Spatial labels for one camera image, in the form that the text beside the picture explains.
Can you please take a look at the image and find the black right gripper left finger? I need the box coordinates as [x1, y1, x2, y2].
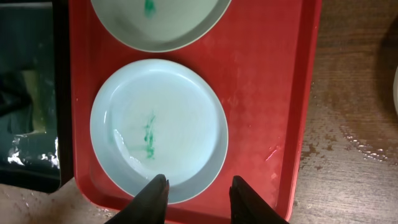
[106, 174, 170, 224]

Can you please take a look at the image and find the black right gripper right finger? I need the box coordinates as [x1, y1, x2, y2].
[229, 175, 289, 224]

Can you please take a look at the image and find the light blue plate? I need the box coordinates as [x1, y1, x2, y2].
[90, 59, 228, 204]

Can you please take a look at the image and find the mint green plate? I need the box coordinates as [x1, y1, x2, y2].
[91, 0, 231, 53]

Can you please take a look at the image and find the yellow green sponge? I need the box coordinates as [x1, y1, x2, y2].
[22, 70, 46, 134]

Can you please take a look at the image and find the white plate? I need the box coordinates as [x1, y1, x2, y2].
[393, 68, 398, 114]

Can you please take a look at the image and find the dark green water tray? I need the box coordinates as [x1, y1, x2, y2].
[1, 0, 73, 194]

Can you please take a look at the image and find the red plastic tray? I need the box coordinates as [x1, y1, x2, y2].
[68, 0, 322, 223]

